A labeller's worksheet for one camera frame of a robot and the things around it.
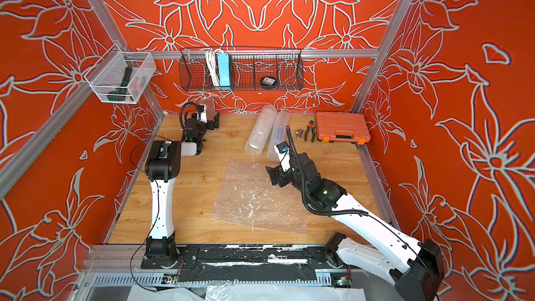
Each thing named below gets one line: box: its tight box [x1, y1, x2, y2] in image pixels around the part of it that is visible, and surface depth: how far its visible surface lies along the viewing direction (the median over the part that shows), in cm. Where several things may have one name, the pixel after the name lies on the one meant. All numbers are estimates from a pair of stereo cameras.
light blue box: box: [217, 52, 231, 90], surface depth 91 cm
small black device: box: [260, 75, 277, 86], surface depth 97 cm
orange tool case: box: [314, 111, 372, 145], surface depth 109 cm
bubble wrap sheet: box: [211, 158, 308, 235], surface depth 87 cm
